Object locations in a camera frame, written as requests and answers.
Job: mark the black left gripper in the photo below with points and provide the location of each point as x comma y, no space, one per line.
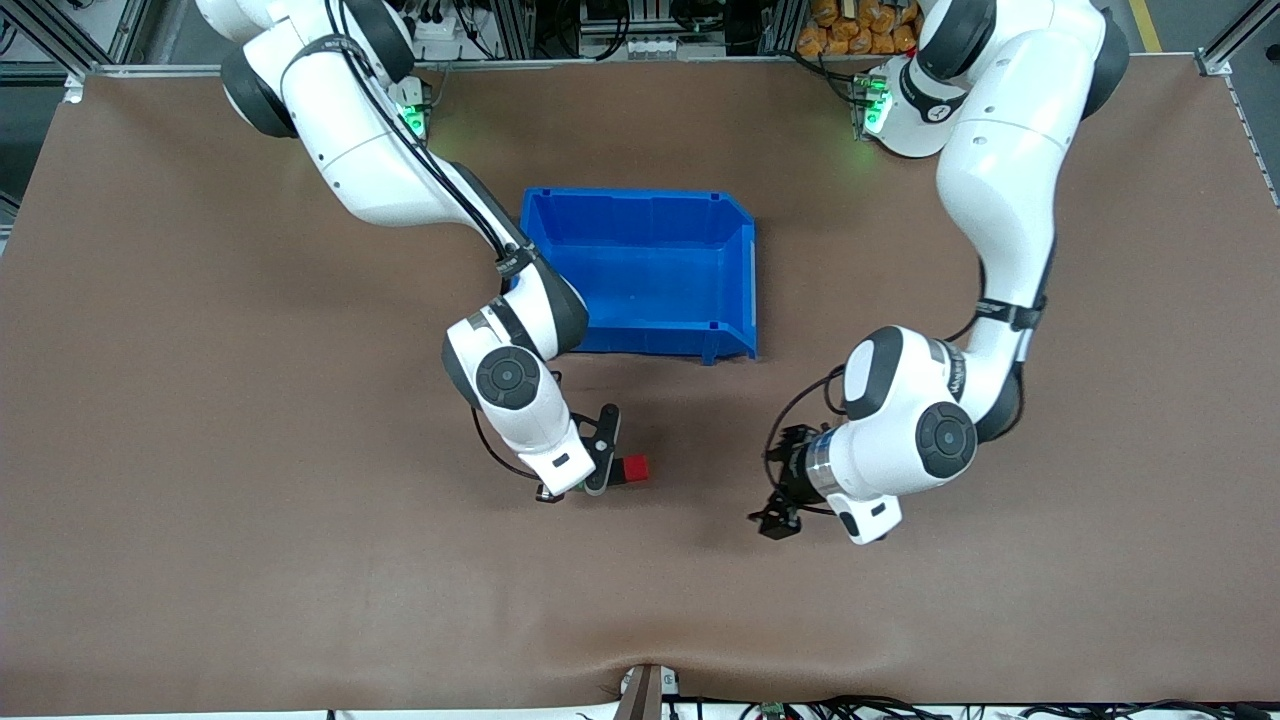
792,476

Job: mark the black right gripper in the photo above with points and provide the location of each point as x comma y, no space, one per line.
616,472

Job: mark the red cube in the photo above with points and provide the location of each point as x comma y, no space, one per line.
635,469

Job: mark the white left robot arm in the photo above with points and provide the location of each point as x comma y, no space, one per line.
1010,170

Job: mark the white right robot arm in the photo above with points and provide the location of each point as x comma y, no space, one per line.
380,170

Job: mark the blue plastic storage bin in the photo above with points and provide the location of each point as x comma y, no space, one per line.
650,270

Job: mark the brown table cover mat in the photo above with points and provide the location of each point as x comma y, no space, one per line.
300,560

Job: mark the white power strip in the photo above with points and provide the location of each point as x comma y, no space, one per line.
440,30

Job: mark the orange snack bag pile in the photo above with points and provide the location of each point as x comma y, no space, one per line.
850,30

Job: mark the brown clamp bracket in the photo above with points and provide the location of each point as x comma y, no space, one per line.
642,695

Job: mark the aluminium table edge rail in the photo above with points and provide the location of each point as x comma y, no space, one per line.
650,64

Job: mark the white corner bracket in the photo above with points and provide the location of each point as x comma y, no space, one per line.
73,90

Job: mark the aluminium frame profile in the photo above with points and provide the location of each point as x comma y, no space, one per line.
70,30
1240,35

